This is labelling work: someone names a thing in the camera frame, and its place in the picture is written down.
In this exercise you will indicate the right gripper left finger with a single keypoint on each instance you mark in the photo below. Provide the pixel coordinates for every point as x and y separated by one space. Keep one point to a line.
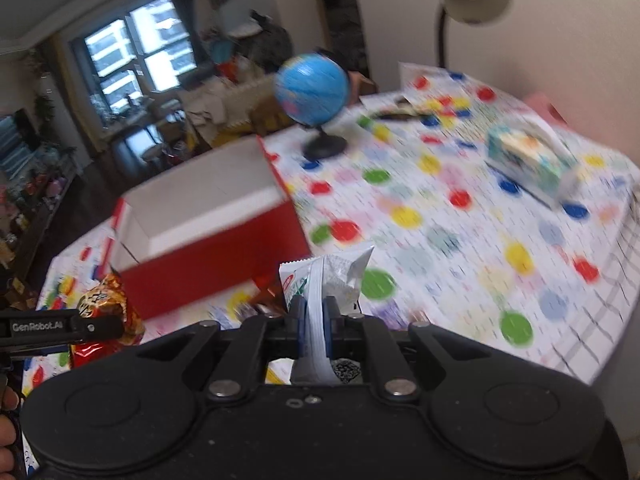
295 324

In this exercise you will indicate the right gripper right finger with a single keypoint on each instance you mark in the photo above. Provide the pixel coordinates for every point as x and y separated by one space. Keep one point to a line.
332 327

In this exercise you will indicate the white snack packet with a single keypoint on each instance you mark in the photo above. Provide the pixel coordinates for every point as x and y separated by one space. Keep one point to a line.
338 276

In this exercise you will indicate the orange yellow snack bag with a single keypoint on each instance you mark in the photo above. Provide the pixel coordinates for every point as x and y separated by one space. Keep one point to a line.
112 322

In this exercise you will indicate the person's left hand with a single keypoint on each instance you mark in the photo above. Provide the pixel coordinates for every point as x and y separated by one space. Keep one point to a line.
9 402

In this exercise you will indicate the red cardboard box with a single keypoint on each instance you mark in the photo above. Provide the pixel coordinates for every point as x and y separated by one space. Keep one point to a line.
219 220

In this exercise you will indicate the dark wrapper near globe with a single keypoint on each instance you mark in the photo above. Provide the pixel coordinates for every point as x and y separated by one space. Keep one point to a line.
404 112

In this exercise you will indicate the blue desk globe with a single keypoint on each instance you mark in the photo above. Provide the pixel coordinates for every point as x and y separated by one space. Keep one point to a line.
313 89

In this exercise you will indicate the tissue pack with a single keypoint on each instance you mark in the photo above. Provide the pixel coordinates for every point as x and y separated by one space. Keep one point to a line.
525 149

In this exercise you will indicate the window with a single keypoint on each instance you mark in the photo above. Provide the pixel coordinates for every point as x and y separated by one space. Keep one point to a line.
129 60

